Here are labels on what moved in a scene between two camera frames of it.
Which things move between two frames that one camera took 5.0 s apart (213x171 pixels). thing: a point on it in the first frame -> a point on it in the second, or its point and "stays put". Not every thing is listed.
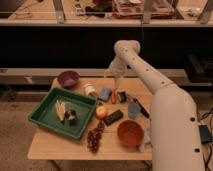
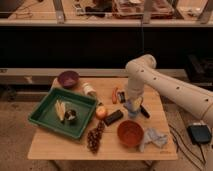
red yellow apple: [101, 112] stays put
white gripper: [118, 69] -> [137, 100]
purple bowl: [68, 79] stays put
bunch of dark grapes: [94, 137] stays put
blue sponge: [105, 93] -> [129, 105]
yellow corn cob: [60, 109] stays put
